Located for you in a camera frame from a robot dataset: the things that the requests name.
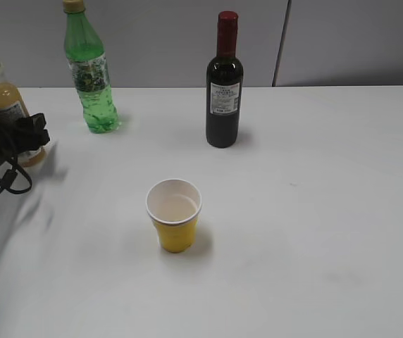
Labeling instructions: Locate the yellow paper cup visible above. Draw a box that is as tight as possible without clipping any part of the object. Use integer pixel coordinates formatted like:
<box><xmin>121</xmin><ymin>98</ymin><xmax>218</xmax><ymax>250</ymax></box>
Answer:
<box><xmin>145</xmin><ymin>178</ymin><xmax>202</xmax><ymax>254</ymax></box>

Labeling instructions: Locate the dark red wine bottle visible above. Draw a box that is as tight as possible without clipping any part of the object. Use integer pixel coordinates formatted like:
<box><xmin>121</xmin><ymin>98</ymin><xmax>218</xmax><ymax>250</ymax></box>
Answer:
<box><xmin>206</xmin><ymin>11</ymin><xmax>244</xmax><ymax>149</ymax></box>

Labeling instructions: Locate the orange juice bottle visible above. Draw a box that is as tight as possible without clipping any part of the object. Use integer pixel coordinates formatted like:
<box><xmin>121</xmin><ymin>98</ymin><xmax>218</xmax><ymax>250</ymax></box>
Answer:
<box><xmin>0</xmin><ymin>56</ymin><xmax>47</xmax><ymax>168</ymax></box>

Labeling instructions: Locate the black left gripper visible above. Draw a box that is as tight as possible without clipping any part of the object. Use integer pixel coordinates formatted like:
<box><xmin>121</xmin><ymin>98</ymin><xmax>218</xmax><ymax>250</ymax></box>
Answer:
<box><xmin>0</xmin><ymin>113</ymin><xmax>50</xmax><ymax>166</ymax></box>

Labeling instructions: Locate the green plastic soda bottle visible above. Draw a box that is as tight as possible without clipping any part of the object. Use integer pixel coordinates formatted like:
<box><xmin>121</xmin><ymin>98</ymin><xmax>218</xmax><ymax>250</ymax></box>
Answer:
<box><xmin>63</xmin><ymin>1</ymin><xmax>120</xmax><ymax>134</ymax></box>

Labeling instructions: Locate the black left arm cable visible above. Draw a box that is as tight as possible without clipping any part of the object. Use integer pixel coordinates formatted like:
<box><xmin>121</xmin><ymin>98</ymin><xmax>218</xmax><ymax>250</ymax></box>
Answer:
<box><xmin>0</xmin><ymin>154</ymin><xmax>33</xmax><ymax>210</ymax></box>

